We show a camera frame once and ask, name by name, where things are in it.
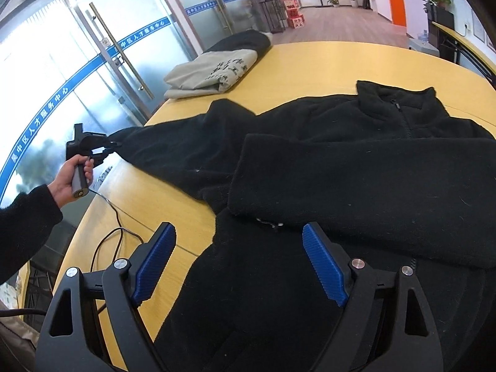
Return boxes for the grey plastic stool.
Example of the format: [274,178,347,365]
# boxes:
[408,39,440,57]

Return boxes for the yellow side table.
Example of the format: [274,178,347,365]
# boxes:
[431,21,495,87]

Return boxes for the black cable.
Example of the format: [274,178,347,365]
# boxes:
[87,188,146,314]

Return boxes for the person's left hand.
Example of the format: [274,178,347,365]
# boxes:
[48,155,94,208]

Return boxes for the glass door handle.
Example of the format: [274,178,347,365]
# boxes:
[89,2,155,99]

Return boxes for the black plant stand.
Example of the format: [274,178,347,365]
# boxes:
[425,5,455,61]

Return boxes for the black fleece zip jacket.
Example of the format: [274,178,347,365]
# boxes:
[113,81,495,371]

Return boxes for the black-sleeved left forearm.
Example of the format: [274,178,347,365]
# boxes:
[0,185,63,284]

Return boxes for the red crate stack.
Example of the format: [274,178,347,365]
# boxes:
[280,0,305,29]

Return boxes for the folded beige and black garment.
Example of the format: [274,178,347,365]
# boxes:
[164,29,273,99]

